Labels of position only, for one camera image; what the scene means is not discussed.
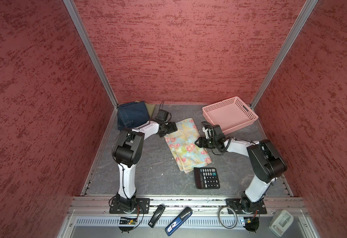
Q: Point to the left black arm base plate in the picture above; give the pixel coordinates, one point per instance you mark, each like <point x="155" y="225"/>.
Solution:
<point x="142" y="204"/>

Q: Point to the black desk calculator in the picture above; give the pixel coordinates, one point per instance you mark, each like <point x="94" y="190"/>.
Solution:
<point x="206" y="178"/>

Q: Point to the pink plastic basket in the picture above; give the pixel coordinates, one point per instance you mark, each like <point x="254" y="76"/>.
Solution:
<point x="231" y="115"/>

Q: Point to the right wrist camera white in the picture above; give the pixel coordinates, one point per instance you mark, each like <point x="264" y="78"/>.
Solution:
<point x="207" y="132"/>

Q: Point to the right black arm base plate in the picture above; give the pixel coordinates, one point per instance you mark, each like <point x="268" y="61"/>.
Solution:
<point x="233" y="206"/>

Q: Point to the grey plastic dispenser box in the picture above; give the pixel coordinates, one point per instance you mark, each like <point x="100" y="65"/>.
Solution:
<point x="281" y="221"/>

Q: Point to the right small circuit board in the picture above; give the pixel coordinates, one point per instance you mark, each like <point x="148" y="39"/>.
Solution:
<point x="251" y="224"/>

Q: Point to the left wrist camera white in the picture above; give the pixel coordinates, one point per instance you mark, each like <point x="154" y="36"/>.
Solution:
<point x="163" y="116"/>

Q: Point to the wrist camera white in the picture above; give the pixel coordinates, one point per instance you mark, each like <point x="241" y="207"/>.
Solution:
<point x="207" y="132"/>
<point x="163" y="116"/>

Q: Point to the blue denim skirt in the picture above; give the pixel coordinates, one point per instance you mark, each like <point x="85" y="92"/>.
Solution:
<point x="132" y="115"/>

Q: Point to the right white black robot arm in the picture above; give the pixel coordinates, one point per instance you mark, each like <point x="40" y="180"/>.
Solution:
<point x="267" y="163"/>

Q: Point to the pastel patterned cloth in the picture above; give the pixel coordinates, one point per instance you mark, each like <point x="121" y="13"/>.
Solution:
<point x="182" y="146"/>

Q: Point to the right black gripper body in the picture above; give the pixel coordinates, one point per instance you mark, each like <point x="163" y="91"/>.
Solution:
<point x="211" y="143"/>

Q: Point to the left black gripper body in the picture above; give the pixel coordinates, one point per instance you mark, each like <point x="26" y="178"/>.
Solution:
<point x="168" y="129"/>

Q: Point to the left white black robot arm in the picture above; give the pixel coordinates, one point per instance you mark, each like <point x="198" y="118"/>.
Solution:
<point x="126" y="152"/>

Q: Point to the small circuit board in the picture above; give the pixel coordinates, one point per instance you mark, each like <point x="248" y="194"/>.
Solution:
<point x="251" y="224"/>
<point x="128" y="221"/>

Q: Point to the blue black stapler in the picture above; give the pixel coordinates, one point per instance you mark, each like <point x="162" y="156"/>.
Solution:
<point x="178" y="221"/>

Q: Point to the olive green skirt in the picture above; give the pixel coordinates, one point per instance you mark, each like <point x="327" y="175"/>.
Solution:
<point x="150" y="109"/>

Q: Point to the left small circuit board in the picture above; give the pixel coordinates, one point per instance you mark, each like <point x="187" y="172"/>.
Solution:
<point x="128" y="221"/>

